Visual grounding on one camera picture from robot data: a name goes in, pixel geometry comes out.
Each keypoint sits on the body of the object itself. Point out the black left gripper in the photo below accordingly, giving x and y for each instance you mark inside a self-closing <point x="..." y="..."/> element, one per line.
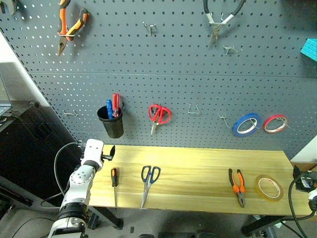
<point x="106" y="156"/>

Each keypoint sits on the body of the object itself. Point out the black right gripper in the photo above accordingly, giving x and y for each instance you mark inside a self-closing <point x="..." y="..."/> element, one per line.
<point x="307" y="182"/>

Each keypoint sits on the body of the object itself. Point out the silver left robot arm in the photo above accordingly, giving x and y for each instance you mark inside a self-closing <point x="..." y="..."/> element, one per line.
<point x="78" y="182"/>

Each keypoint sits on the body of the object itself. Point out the brown cardboard box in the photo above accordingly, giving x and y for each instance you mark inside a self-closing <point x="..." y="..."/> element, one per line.
<point x="307" y="164"/>

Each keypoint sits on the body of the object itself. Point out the black plastic cup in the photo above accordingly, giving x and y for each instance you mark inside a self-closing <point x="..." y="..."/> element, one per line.
<point x="113" y="127"/>

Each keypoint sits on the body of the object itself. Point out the black orange screwdriver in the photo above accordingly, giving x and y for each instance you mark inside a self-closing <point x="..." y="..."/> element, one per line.
<point x="114" y="177"/>

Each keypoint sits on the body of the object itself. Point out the clear yellowish tape roll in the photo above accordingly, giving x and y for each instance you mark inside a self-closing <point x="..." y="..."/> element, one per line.
<point x="257" y="189"/>

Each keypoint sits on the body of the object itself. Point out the blue black scissors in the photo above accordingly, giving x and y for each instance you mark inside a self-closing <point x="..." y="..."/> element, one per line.
<point x="146" y="183"/>

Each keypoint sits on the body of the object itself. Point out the red tape roll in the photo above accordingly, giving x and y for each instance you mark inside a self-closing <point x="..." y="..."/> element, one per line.
<point x="268" y="122"/>

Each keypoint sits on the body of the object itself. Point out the orange black combination pliers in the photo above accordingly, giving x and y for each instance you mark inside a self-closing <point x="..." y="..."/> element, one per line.
<point x="239" y="189"/>

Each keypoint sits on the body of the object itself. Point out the black table leg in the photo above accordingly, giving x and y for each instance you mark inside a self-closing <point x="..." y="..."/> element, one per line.
<point x="262" y="224"/>
<point x="109" y="217"/>

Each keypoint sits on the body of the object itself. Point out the blue tape roll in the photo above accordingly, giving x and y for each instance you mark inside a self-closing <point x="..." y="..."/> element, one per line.
<point x="237" y="125"/>

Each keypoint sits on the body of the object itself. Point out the black equipment case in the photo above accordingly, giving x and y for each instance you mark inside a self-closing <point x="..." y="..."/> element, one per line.
<point x="29" y="153"/>

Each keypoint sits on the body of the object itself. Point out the silver pegboard loop hook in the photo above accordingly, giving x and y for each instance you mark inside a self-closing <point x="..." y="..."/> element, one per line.
<point x="193" y="112"/>

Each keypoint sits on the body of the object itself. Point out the grey metal pegboard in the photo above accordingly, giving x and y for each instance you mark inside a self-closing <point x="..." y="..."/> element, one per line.
<point x="173" y="62"/>

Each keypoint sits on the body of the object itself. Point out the teal ribbed block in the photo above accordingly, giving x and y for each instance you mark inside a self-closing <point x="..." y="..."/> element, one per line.
<point x="310" y="49"/>

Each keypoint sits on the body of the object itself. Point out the orange black long-nose pliers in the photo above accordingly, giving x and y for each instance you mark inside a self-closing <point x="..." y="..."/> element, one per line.
<point x="65" y="23"/>

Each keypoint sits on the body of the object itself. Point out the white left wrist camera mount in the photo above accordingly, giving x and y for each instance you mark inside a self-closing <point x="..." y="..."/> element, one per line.
<point x="93" y="152"/>

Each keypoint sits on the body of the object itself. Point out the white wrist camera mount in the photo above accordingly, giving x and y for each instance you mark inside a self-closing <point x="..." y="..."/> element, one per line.
<point x="93" y="152"/>
<point x="312" y="202"/>

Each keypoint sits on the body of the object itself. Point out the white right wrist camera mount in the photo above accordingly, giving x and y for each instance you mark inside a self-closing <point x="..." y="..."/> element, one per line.
<point x="312" y="202"/>

